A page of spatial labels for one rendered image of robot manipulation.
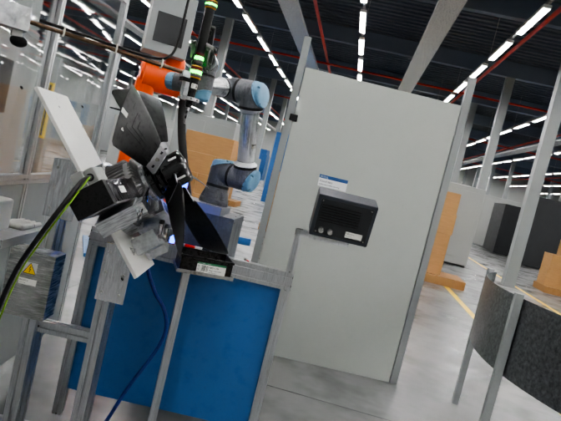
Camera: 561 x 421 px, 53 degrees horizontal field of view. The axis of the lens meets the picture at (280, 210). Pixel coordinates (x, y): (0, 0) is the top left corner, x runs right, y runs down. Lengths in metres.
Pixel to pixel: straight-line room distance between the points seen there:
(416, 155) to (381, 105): 0.42
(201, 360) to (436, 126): 2.32
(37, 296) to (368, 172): 2.53
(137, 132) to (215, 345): 1.13
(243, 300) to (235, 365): 0.30
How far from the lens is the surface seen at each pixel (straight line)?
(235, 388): 2.63
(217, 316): 2.53
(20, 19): 1.91
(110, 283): 2.01
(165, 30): 6.10
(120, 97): 2.11
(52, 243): 2.06
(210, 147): 10.19
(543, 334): 2.90
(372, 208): 2.41
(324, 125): 3.89
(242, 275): 2.48
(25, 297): 2.03
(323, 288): 3.97
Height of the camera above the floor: 1.29
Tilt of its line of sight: 4 degrees down
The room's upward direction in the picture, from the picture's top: 14 degrees clockwise
